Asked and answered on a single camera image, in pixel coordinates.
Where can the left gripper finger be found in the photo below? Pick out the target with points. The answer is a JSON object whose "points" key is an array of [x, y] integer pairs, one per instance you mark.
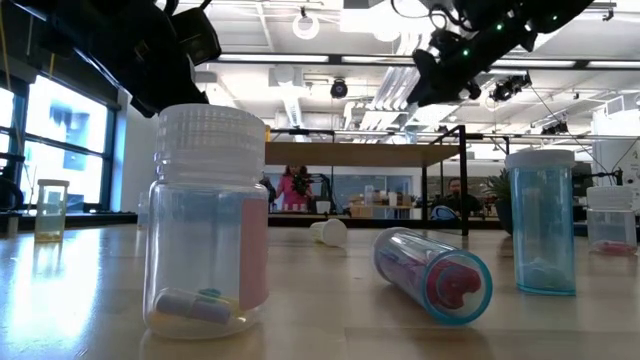
{"points": [[147, 100], [185, 91]]}

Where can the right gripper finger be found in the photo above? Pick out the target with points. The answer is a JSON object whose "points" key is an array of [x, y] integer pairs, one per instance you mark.
{"points": [[440, 95], [425, 70]]}

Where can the orange pill vial white cap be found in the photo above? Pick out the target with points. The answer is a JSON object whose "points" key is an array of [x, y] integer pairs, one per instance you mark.
{"points": [[267, 134]]}

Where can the yellow-orange pill vial white cap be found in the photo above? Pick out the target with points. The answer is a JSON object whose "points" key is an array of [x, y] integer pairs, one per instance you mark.
{"points": [[51, 215]]}

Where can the blue pill vial white cap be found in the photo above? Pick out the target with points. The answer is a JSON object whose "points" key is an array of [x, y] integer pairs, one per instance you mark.
{"points": [[542, 225]]}

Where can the clear bottle white ribbed cap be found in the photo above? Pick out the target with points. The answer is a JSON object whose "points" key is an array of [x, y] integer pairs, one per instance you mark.
{"points": [[332, 232]]}

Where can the blue vial with red pills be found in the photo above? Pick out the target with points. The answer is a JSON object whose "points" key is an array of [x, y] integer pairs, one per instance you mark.
{"points": [[425, 270]]}

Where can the clear bottle with pink pills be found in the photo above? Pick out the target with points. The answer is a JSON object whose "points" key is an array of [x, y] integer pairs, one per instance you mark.
{"points": [[611, 225]]}

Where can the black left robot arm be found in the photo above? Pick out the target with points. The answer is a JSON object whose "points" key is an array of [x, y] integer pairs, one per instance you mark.
{"points": [[65, 25]]}

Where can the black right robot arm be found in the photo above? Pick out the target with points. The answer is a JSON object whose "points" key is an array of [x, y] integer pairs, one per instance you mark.
{"points": [[550, 15]]}

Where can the wooden shelf black metal legs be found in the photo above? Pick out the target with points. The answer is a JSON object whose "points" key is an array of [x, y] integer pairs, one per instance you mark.
{"points": [[350, 155]]}

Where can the LED light bar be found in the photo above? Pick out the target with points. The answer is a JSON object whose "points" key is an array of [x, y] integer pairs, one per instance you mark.
{"points": [[377, 59], [532, 63], [272, 58]]}

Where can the large window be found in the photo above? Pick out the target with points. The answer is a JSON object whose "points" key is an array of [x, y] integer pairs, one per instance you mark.
{"points": [[65, 115]]}

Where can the person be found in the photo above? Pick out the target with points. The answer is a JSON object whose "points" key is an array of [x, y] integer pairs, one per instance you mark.
{"points": [[290, 192], [455, 197]]}

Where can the succulent plant black pot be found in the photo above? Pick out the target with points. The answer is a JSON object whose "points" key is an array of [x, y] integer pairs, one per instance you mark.
{"points": [[497, 190]]}

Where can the blue round object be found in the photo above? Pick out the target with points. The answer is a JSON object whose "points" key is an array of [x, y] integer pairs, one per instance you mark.
{"points": [[444, 214]]}

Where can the cardboard box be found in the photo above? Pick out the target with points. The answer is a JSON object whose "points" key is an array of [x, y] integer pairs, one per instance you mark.
{"points": [[357, 210]]}

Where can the white cup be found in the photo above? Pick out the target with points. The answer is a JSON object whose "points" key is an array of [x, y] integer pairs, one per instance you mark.
{"points": [[323, 207]]}

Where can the black monitor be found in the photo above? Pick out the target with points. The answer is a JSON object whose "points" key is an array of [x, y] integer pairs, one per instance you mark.
{"points": [[584, 177]]}

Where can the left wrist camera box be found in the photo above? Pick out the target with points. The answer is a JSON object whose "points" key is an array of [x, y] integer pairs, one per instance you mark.
{"points": [[197, 37]]}

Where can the black ceiling camera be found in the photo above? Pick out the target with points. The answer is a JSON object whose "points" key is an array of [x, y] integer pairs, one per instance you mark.
{"points": [[339, 89]]}

